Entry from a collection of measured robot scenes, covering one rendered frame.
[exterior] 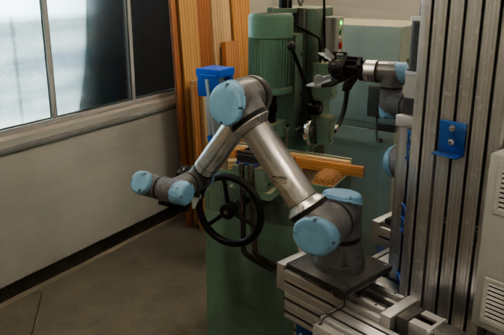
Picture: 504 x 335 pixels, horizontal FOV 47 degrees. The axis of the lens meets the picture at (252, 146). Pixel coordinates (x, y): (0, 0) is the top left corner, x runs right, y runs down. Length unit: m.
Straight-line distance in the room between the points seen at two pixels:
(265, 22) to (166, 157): 1.97
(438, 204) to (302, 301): 0.51
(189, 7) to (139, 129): 0.84
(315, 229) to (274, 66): 0.89
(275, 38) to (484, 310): 1.20
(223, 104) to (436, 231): 0.68
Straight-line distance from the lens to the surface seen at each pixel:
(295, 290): 1.85
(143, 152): 3.82
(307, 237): 1.54
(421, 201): 1.69
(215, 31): 4.06
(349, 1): 4.66
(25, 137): 3.20
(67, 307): 3.26
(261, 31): 2.23
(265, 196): 2.16
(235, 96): 1.53
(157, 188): 1.82
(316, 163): 2.32
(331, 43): 2.50
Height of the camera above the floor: 1.63
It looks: 16 degrees down
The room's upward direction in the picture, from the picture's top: straight up
